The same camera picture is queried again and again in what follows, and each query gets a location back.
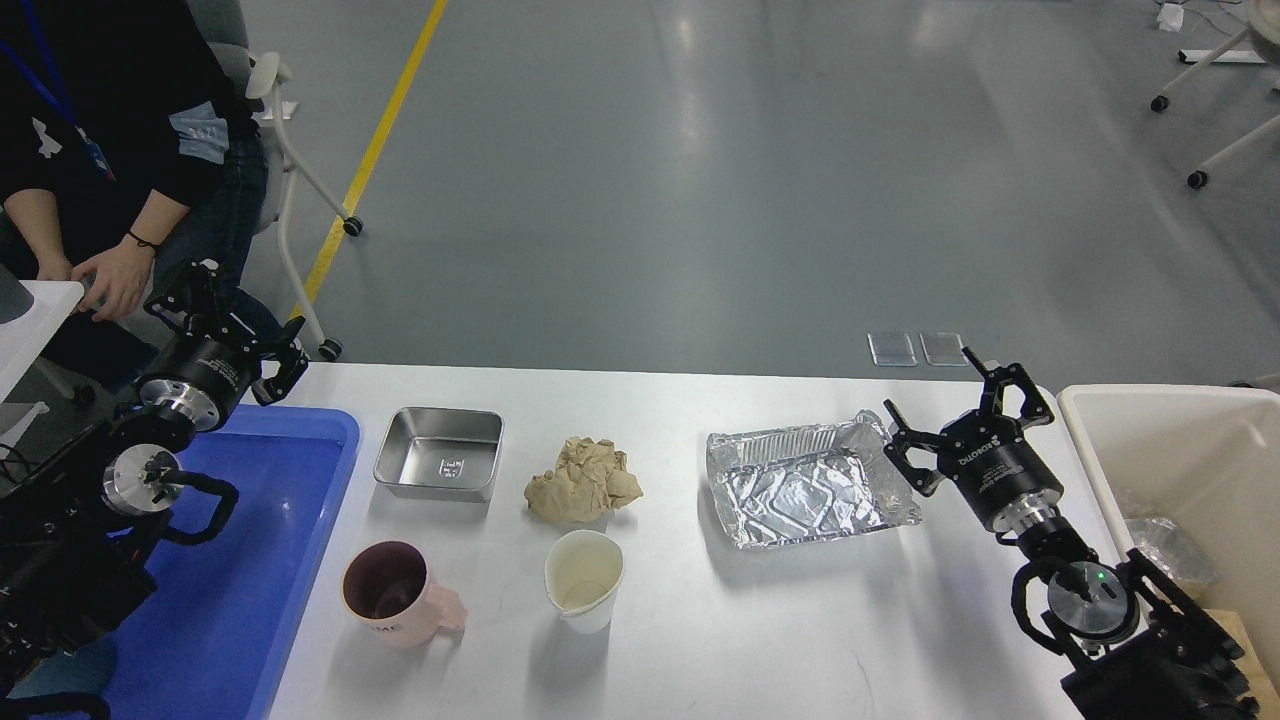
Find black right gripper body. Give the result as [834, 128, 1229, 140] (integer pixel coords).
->
[938, 410, 1065, 533]

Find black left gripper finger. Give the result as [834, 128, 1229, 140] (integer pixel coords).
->
[239, 316, 310, 406]
[143, 260, 237, 346]

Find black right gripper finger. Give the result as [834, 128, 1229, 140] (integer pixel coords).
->
[961, 346, 1055, 434]
[883, 400, 948, 498]

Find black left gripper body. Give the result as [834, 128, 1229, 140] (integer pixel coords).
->
[136, 334, 261, 433]

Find pink mug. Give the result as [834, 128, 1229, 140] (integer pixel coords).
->
[340, 539, 468, 648]

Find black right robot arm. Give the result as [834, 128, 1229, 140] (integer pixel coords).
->
[883, 348, 1261, 719]

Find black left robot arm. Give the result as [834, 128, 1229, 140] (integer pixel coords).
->
[1, 260, 308, 719]

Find person's left hand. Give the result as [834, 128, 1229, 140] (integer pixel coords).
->
[70, 236, 157, 322]

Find person's right hand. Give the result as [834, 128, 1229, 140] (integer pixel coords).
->
[36, 254, 74, 282]

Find clear floor plate right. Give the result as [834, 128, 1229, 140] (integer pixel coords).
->
[918, 331, 969, 366]

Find clear floor plate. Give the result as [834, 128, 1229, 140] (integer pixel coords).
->
[918, 331, 969, 366]
[867, 331, 919, 368]

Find clear floor plate left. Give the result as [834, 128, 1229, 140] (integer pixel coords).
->
[867, 331, 919, 368]

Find aluminium foil tray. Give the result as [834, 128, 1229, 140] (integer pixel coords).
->
[705, 410, 923, 551]

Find seated person in black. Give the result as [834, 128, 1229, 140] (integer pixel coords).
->
[1, 1, 282, 389]

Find small white side table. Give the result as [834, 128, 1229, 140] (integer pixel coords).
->
[1, 266, 84, 401]

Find square stainless steel tray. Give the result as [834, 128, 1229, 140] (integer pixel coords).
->
[372, 407, 506, 503]

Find white plastic bin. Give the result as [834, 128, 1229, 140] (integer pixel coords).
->
[1059, 384, 1279, 683]

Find crumpled clear plastic in bin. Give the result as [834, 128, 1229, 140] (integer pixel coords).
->
[1115, 489, 1224, 598]

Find white rolling chair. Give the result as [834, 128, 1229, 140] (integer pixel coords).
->
[187, 1, 364, 363]

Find blue plastic tray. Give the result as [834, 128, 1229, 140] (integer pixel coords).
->
[0, 405, 361, 720]

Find crumpled brown paper ball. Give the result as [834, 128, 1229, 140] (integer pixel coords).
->
[524, 436, 645, 523]

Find white paper cup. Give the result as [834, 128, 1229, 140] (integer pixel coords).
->
[544, 529, 625, 635]

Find white rolling stand legs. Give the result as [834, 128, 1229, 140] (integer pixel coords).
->
[1149, 0, 1280, 191]

